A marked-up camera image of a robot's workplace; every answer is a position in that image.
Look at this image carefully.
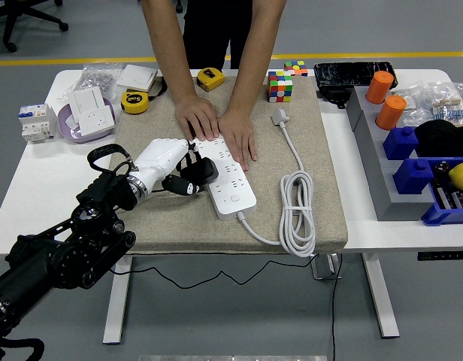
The person's left hand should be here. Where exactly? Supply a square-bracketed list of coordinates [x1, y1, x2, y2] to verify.
[217, 111, 258, 173]

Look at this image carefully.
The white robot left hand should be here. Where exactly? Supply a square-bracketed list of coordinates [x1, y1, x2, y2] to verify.
[132, 137, 203, 197]

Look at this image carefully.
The person's right hand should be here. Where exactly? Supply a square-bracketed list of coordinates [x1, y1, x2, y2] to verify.
[174, 93, 221, 143]

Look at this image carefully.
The black plug adapter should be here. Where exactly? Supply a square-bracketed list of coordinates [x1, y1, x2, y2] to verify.
[180, 156, 220, 186]

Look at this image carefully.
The white power strip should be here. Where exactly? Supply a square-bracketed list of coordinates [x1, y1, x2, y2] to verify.
[192, 135, 258, 222]

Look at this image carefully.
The thin black plug cord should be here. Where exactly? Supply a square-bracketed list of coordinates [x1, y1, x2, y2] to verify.
[110, 253, 343, 361]

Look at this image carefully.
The beige fabric mat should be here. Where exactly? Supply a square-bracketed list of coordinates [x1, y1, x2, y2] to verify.
[109, 74, 349, 256]

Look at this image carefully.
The large colourful puzzle cube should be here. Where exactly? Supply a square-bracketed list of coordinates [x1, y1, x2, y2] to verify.
[267, 70, 294, 103]

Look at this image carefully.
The purple bowl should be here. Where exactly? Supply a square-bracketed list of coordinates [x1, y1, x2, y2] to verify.
[57, 98, 118, 144]

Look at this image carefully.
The person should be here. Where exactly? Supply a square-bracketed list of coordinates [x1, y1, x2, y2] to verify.
[182, 0, 253, 71]

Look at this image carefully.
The small colourful puzzle cube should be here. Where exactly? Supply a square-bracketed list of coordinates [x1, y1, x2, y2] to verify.
[282, 59, 308, 77]

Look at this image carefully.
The black power brick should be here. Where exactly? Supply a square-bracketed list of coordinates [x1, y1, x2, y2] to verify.
[316, 86, 351, 110]

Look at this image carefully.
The clear bag of screws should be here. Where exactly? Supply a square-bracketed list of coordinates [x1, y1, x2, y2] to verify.
[68, 63, 123, 101]

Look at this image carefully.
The black cracked tray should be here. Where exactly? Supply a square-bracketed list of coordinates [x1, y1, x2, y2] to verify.
[313, 61, 398, 91]

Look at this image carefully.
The white circuit breaker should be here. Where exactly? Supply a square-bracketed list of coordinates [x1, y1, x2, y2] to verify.
[17, 104, 58, 144]

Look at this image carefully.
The grey stepped block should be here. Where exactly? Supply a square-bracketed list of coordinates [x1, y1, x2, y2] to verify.
[346, 85, 435, 222]

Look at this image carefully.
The orange cylinder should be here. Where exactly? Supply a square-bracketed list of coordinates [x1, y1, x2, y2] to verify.
[374, 94, 407, 131]
[364, 70, 395, 105]

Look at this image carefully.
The white table leg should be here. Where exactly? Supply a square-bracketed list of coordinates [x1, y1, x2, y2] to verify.
[361, 252, 401, 338]
[102, 257, 133, 345]

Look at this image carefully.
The blue block with knob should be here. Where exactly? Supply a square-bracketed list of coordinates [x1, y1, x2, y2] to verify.
[381, 126, 419, 161]
[391, 156, 434, 196]

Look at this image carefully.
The clear plastic bag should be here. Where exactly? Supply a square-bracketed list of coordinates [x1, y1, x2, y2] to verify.
[391, 84, 431, 127]

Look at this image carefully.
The black office chair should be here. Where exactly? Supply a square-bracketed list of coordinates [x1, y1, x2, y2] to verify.
[0, 0, 70, 53]

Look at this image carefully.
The black cloth bundle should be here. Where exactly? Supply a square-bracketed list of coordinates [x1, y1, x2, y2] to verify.
[412, 119, 463, 158]

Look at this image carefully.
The clear bag of resistors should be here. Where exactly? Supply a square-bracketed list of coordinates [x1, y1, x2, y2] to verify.
[428, 80, 463, 127]

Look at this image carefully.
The blue plastic bin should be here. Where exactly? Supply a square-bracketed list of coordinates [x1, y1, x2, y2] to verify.
[419, 156, 463, 226]

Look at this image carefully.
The yellow lemon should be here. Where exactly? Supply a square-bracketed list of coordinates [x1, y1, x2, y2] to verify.
[447, 162, 463, 190]

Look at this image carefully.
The black desk control panel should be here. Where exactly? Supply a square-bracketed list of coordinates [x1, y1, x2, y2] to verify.
[416, 250, 463, 261]

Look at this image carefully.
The white cable with plug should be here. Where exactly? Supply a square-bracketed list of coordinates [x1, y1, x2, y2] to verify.
[237, 108, 317, 259]

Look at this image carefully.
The yellow tape measure with strap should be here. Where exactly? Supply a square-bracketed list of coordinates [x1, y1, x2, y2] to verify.
[120, 73, 169, 115]

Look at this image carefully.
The white flat switch box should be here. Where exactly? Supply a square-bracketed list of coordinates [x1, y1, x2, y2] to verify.
[114, 64, 158, 92]

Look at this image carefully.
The white wall socket panel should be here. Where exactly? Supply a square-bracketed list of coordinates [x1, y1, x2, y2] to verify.
[71, 105, 116, 138]

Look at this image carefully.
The white wall switch panel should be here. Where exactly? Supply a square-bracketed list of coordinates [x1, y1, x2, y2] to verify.
[68, 86, 107, 114]

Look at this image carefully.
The silver metal bracket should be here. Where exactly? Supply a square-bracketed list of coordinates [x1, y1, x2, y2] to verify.
[309, 252, 343, 281]

